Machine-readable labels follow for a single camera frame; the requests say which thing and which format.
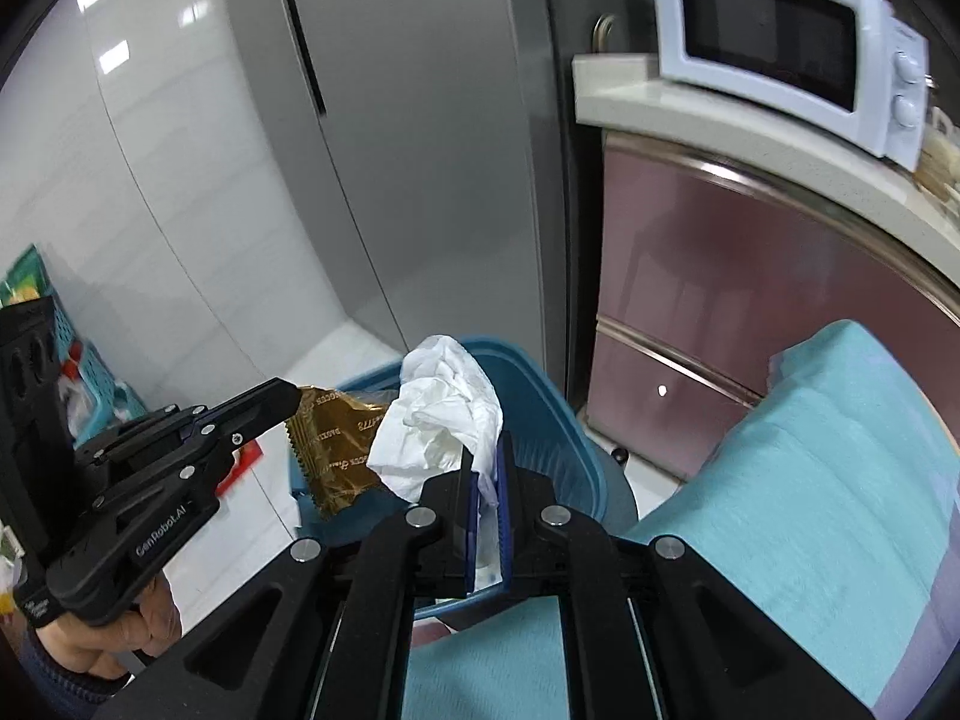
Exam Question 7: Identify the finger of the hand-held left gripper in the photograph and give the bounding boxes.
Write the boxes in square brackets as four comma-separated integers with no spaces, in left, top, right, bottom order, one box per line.
[75,379,302,466]
[94,427,260,515]

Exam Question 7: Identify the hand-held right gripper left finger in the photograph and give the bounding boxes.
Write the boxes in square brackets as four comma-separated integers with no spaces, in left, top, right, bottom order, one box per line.
[90,450,481,720]

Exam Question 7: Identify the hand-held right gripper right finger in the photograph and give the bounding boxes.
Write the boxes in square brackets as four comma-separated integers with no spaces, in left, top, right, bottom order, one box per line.
[496,431,878,720]

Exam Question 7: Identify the blue trash bin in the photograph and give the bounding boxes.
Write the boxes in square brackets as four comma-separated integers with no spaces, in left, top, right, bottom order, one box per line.
[289,337,638,623]

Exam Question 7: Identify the gold snack wrapper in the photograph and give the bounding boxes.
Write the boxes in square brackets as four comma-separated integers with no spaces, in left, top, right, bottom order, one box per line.
[285,386,410,518]

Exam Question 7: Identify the white tissue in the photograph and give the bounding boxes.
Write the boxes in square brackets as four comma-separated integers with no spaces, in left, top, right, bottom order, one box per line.
[366,334,503,511]

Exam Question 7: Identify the person's left forearm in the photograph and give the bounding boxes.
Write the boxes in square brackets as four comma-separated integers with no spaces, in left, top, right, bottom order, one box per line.
[19,622,128,710]

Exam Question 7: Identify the person's left hand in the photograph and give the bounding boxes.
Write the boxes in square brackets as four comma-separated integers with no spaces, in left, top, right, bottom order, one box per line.
[37,577,185,680]

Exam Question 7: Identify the red paper piece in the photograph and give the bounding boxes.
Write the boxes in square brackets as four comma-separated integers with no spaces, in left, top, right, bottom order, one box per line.
[225,439,263,496]

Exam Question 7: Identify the teal plastic basket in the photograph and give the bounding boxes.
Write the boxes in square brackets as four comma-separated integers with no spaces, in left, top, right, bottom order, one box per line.
[15,296,147,443]

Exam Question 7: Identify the green packet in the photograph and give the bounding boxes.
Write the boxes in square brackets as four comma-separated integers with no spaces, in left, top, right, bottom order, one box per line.
[0,244,53,308]

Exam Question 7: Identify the striped teal printed blanket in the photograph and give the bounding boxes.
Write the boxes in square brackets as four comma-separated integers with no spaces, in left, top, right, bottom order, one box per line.
[405,319,960,720]

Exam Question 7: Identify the grey refrigerator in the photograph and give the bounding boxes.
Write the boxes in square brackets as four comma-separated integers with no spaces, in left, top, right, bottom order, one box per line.
[75,0,601,421]

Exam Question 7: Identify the pink lower cabinets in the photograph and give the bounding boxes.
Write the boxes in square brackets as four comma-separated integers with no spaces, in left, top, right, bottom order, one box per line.
[585,127,960,481]

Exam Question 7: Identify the white kitchen countertop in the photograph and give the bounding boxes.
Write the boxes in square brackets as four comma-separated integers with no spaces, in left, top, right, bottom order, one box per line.
[571,52,960,278]

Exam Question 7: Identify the white microwave oven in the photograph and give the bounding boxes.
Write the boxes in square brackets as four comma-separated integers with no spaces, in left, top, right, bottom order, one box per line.
[649,0,931,172]

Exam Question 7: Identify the beige bowl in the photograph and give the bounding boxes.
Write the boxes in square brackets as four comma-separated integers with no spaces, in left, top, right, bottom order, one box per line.
[911,101,960,207]

